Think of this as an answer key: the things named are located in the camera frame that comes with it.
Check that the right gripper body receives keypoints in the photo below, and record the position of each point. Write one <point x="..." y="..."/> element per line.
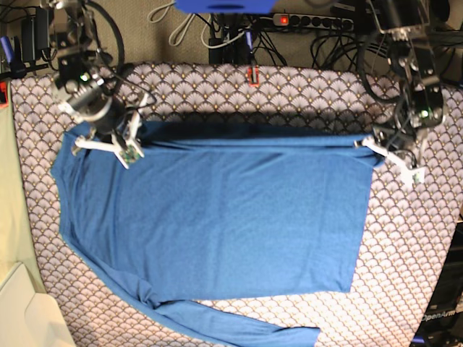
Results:
<point x="107" y="120"/>

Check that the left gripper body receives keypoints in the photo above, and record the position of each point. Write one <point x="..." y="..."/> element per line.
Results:
<point x="397" y="140"/>

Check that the blue long-sleeve T-shirt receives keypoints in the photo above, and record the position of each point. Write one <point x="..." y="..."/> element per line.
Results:
<point x="215" y="212"/>

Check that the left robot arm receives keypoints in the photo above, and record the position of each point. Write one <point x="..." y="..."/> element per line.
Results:
<point x="420" y="103"/>

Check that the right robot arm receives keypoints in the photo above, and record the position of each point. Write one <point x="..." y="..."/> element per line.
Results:
<point x="79" y="87"/>

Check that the patterned fan-print tablecloth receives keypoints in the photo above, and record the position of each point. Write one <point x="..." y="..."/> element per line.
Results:
<point x="407" y="232"/>

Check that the black power adapter brick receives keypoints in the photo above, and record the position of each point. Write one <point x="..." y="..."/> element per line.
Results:
<point x="34" y="35"/>

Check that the blue box at top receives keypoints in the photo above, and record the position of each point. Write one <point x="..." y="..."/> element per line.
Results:
<point x="226" y="6"/>

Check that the red table clamp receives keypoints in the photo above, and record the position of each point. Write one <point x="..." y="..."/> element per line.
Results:
<point x="252" y="76"/>

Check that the white power strip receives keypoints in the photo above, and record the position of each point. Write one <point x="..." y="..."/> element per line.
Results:
<point x="303" y="21"/>

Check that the black OpenArm case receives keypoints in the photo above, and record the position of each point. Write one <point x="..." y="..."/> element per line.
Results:
<point x="441" y="324"/>

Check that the white plastic bin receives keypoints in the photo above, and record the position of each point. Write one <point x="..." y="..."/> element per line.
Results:
<point x="29" y="318"/>

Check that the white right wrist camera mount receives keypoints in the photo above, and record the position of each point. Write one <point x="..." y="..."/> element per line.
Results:
<point x="124" y="143"/>

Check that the blue clamp handle left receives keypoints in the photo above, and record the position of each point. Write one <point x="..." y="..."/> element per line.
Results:
<point x="7" y="48"/>

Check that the blue clamp handle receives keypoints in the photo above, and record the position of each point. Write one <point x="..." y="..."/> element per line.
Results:
<point x="249" y="41"/>
<point x="7" y="48"/>

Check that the blue centre clamp handle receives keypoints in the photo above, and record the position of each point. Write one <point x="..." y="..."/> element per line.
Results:
<point x="249" y="41"/>

